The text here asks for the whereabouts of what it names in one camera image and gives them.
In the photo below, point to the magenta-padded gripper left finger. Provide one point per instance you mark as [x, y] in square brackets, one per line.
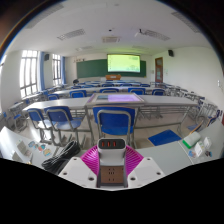
[75, 170]

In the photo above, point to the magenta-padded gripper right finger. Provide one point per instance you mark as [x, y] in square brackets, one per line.
[146, 170]

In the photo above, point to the white charger block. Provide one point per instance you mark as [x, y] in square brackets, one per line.
[111, 154]

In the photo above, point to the green and white pack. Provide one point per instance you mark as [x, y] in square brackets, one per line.
[191, 139]

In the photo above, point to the white box with green print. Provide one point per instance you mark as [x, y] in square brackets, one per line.
[199, 149]

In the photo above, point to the group of blue chairs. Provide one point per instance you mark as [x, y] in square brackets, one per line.
[115, 121]

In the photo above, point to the group of grey classroom desks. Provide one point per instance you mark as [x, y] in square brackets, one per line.
[60, 102]

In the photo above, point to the grey framed desk panel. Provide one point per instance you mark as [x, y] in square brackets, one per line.
[116, 98]

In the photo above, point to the orange wooden lectern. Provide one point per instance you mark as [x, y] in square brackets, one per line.
[113, 77]

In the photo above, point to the blue curtain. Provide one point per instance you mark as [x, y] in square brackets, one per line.
[63, 70]
[42, 70]

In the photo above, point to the brown door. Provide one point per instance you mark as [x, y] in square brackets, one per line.
[159, 70]

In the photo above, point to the narrow window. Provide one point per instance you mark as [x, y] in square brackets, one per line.
[56, 70]

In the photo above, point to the green chalkboard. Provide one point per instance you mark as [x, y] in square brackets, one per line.
[91, 68]

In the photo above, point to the large window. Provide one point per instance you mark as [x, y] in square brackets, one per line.
[28, 73]

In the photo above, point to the projection screen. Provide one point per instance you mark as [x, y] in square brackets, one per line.
[123, 63]

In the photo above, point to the ceiling air vent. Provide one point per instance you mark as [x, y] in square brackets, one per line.
[111, 39]

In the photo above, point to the group of ceiling lights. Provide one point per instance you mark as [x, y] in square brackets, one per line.
[71, 34]

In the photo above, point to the white ceiling projector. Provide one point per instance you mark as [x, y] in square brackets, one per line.
[140, 33]

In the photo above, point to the black wall speaker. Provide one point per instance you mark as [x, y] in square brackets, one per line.
[170, 53]
[46, 57]

